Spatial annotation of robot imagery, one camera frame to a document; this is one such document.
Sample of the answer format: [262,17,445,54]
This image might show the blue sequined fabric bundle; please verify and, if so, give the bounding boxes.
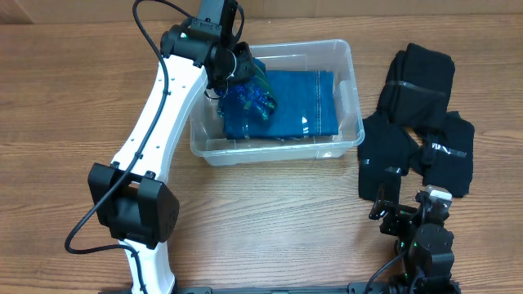
[214,59,277,121]

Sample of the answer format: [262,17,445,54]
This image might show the black garment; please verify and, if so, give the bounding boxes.
[377,43,455,131]
[410,111,475,198]
[358,111,418,204]

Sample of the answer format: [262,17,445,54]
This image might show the blue denim jeans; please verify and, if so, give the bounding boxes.
[217,70,338,140]

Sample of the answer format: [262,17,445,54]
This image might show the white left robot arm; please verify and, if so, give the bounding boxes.
[65,1,254,293]

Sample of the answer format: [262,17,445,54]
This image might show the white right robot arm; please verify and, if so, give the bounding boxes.
[363,185,461,294]

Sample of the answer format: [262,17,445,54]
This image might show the clear plastic storage bin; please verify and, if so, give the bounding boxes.
[190,39,365,167]

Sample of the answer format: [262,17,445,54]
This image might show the black folded garment top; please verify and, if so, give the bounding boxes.
[377,43,455,131]

